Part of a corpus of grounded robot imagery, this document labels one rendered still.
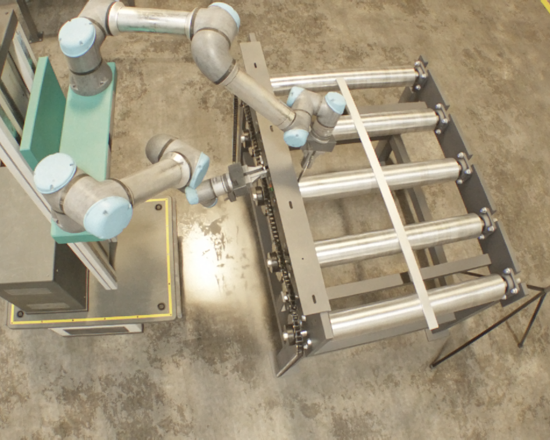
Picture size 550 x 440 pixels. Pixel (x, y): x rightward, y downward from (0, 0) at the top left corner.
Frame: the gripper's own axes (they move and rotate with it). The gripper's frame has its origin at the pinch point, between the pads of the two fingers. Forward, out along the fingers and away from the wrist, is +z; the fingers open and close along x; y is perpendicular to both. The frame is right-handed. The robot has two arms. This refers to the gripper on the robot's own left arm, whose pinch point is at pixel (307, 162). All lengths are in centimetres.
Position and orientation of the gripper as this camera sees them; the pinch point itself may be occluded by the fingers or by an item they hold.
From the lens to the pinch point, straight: 176.5
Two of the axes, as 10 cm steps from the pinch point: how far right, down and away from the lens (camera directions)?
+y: 2.3, 7.7, -6.0
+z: -3.0, 6.4, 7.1
